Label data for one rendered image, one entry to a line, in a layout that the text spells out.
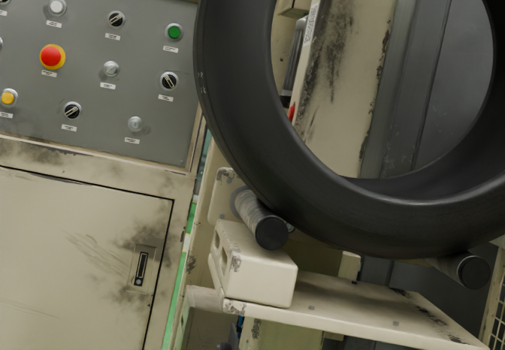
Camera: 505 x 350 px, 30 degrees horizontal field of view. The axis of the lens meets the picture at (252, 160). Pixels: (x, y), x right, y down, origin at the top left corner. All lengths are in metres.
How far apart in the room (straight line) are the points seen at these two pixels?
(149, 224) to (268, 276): 0.71
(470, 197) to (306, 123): 0.43
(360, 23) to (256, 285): 0.56
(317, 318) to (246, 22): 0.40
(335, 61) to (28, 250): 0.74
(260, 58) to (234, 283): 0.29
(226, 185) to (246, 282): 0.36
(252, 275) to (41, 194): 0.77
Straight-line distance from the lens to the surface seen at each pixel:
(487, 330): 1.74
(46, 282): 1.95
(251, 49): 1.20
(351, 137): 1.62
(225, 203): 1.57
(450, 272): 1.33
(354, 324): 1.28
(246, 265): 1.24
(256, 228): 1.23
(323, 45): 1.61
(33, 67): 1.97
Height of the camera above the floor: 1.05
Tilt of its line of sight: 3 degrees down
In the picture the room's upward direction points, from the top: 12 degrees clockwise
